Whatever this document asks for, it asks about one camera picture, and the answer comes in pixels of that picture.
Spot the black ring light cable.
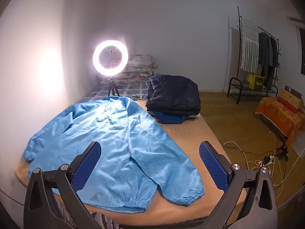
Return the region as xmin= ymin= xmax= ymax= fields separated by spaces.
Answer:
xmin=119 ymin=85 xmax=147 ymax=100

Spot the light wooden box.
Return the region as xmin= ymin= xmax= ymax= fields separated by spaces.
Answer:
xmin=279 ymin=85 xmax=302 ymax=113

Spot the striped grey clothing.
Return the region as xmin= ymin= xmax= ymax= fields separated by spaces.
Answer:
xmin=54 ymin=199 xmax=120 ymax=229

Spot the floral quilt stack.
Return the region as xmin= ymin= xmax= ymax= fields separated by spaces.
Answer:
xmin=119 ymin=54 xmax=158 ymax=83

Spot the white power strip with cables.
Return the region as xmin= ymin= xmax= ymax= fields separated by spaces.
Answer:
xmin=221 ymin=131 xmax=287 ymax=187

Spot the blue checkered bed sheet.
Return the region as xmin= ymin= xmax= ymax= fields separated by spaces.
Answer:
xmin=82 ymin=79 xmax=153 ymax=102

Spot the folded dark navy jacket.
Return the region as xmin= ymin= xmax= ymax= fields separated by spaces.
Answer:
xmin=145 ymin=75 xmax=201 ymax=116

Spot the folded blue garment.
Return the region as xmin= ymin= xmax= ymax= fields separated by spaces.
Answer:
xmin=154 ymin=111 xmax=189 ymax=125

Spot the orange covered side table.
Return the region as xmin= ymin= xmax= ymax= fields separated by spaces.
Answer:
xmin=254 ymin=97 xmax=305 ymax=158

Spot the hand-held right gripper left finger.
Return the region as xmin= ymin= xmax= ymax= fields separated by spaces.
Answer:
xmin=23 ymin=141 xmax=102 ymax=229

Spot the clear plastic bag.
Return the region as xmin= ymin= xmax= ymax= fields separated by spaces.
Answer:
xmin=291 ymin=133 xmax=305 ymax=158

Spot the dark green hanging jacket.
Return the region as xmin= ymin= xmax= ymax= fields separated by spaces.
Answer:
xmin=257 ymin=31 xmax=272 ymax=71

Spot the striped white towel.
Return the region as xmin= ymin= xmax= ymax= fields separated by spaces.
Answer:
xmin=239 ymin=17 xmax=260 ymax=73

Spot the black metal clothes rack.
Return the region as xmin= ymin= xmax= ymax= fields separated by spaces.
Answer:
xmin=227 ymin=6 xmax=282 ymax=105

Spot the yellow crate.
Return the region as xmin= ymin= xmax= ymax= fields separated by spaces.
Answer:
xmin=246 ymin=73 xmax=266 ymax=91

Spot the dark hanging coat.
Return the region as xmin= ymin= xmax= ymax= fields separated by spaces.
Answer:
xmin=264 ymin=35 xmax=280 ymax=90

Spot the black tripod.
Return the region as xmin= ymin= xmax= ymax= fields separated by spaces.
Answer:
xmin=106 ymin=76 xmax=121 ymax=98

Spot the red box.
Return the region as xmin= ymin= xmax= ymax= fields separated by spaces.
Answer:
xmin=280 ymin=97 xmax=299 ymax=114

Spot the light blue jacket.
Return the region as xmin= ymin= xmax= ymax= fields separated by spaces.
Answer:
xmin=24 ymin=96 xmax=205 ymax=213

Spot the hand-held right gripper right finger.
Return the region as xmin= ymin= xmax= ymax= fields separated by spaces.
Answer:
xmin=199 ymin=141 xmax=278 ymax=229

